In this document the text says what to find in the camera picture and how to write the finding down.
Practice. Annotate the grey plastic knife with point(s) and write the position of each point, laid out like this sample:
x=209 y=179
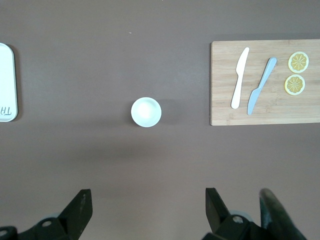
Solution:
x=261 y=85

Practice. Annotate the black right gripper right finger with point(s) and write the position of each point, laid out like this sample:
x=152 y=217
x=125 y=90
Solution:
x=217 y=215

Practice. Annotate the white bear print tray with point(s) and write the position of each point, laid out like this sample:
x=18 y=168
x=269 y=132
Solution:
x=7 y=82

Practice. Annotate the bamboo cutting board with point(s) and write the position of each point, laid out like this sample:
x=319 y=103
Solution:
x=275 y=110

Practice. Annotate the white plastic cup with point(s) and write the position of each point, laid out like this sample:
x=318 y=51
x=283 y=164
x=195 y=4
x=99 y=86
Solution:
x=146 y=112

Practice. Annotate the brown table cover mat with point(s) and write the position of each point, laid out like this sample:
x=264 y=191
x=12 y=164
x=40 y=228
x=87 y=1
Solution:
x=160 y=162

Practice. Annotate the white plastic knife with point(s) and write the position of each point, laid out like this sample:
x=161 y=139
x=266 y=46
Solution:
x=240 y=80

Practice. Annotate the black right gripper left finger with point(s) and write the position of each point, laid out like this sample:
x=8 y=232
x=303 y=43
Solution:
x=77 y=212

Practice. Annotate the yellow lemon slice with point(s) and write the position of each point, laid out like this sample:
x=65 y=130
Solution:
x=298 y=62
x=294 y=84

